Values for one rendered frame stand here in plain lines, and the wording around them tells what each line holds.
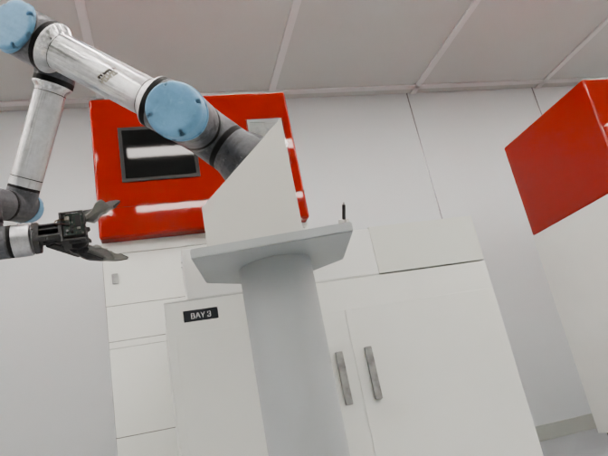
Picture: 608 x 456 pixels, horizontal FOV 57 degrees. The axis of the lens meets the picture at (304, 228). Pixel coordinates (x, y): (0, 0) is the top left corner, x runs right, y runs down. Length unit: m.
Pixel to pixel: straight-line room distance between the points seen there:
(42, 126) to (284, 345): 0.81
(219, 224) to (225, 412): 0.54
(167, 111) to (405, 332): 0.89
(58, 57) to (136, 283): 1.05
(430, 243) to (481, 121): 3.24
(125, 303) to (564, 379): 3.25
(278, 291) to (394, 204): 3.12
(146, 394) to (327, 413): 1.08
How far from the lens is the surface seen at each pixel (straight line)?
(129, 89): 1.26
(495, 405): 1.71
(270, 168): 1.18
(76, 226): 1.36
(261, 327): 1.15
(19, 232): 1.39
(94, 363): 3.64
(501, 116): 5.04
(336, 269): 1.60
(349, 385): 1.54
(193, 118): 1.17
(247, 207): 1.15
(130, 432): 2.11
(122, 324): 2.15
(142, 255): 2.20
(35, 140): 1.52
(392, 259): 1.66
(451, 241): 1.76
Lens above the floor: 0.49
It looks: 18 degrees up
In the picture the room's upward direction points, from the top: 11 degrees counter-clockwise
